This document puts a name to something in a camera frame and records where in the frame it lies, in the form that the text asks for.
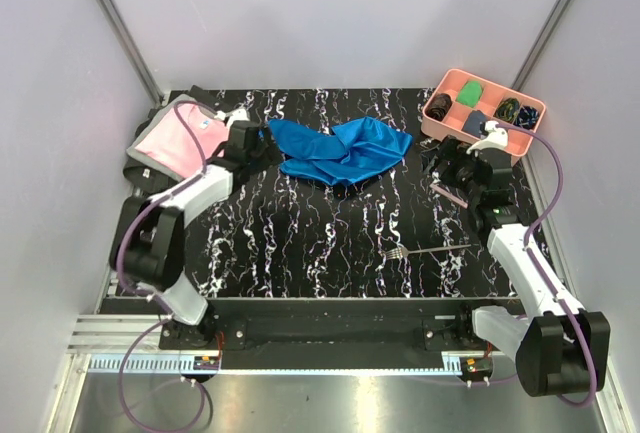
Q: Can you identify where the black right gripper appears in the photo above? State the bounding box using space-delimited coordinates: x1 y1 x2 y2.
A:
418 135 482 203

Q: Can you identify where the blue satin napkin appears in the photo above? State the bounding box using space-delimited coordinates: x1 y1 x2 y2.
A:
269 117 413 186

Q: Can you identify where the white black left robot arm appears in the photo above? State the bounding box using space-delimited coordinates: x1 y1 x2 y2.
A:
109 121 279 349

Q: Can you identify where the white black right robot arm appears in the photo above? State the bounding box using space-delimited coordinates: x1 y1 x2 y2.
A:
424 136 611 408

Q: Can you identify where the grey rolled cloth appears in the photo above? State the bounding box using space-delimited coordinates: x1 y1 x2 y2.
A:
462 110 487 138

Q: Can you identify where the pink divided organizer tray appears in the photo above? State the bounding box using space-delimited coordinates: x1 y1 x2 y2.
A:
421 68 547 171

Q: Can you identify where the brown patterned rolled tie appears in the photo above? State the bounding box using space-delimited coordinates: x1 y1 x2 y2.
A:
427 93 452 121

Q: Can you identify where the green rolled cloth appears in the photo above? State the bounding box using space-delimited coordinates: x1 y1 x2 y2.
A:
456 80 484 108

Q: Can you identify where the blue yellow patterned rolled tie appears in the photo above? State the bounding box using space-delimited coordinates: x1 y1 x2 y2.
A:
494 97 521 124

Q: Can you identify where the pink folded shirt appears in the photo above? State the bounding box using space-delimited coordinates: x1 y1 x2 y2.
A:
127 104 229 182

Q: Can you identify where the dark blue patterned rolled tie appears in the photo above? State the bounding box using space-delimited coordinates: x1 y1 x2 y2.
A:
514 105 540 130

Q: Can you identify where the grey folded shirt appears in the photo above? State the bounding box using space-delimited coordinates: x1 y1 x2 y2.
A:
126 95 203 182

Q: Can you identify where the silver fork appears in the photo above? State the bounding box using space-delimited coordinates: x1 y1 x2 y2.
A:
383 244 470 261

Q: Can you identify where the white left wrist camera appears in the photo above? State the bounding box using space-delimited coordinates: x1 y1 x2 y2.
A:
214 108 250 127

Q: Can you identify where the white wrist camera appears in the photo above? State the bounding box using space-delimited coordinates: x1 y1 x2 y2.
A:
466 120 508 155
214 108 250 127

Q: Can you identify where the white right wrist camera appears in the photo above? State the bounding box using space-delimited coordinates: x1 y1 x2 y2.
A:
466 120 508 155

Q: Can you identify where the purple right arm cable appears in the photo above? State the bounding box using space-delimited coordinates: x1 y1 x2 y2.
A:
414 121 609 407

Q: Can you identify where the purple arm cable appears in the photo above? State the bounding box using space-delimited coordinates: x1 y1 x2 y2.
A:
115 100 215 429
414 121 609 407

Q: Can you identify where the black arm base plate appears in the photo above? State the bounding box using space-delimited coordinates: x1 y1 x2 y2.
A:
159 298 507 375

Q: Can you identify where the aluminium frame rail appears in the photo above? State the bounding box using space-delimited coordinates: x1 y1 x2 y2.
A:
96 0 165 105

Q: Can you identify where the grey slotted cable duct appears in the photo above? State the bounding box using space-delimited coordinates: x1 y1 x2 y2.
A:
88 354 221 374

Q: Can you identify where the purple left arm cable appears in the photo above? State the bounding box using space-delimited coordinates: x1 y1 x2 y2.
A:
115 100 215 429

